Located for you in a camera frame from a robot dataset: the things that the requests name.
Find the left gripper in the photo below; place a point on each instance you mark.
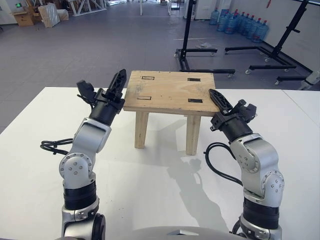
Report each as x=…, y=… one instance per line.
x=105, y=110

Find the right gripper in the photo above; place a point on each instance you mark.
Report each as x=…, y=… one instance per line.
x=232, y=126

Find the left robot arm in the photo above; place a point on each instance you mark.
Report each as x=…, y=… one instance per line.
x=86, y=140

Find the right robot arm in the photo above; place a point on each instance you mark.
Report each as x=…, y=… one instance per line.
x=257, y=155

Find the wooden leg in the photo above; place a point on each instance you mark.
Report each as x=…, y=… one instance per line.
x=141, y=130
x=193, y=135

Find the wooden seat board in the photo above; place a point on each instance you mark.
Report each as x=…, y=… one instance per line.
x=170, y=92

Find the black wheeled stand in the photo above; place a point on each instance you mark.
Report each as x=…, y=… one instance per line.
x=186, y=37
x=282, y=45

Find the blue water bottle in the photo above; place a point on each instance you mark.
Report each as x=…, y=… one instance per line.
x=243, y=25
x=214, y=17
x=231, y=24
x=260, y=31
x=251, y=27
x=222, y=22

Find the cardboard box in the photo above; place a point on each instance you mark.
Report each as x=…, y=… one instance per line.
x=23, y=18

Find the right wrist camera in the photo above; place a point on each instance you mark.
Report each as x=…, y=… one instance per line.
x=248, y=110

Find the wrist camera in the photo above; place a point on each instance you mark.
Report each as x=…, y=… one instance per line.
x=85, y=89
x=248, y=110

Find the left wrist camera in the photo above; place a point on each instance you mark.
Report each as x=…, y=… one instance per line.
x=85, y=89

